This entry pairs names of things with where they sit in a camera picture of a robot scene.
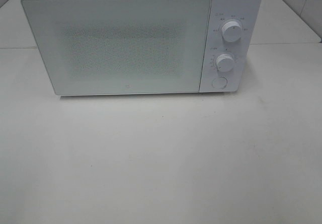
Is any round door release button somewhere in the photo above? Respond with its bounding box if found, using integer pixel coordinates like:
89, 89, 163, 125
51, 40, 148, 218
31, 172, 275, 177
211, 77, 227, 89

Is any white timer knob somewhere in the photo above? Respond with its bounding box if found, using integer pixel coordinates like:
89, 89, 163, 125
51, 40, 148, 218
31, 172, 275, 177
215, 53, 235, 72

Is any white microwave door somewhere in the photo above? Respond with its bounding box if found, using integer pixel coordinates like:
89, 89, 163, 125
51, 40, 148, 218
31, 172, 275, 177
22, 0, 211, 96

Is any white microwave oven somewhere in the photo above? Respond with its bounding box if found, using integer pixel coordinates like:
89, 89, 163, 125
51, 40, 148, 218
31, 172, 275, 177
21, 0, 261, 96

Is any white power knob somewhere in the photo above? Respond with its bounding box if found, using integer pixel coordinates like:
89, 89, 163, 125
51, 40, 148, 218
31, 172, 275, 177
220, 19, 243, 43

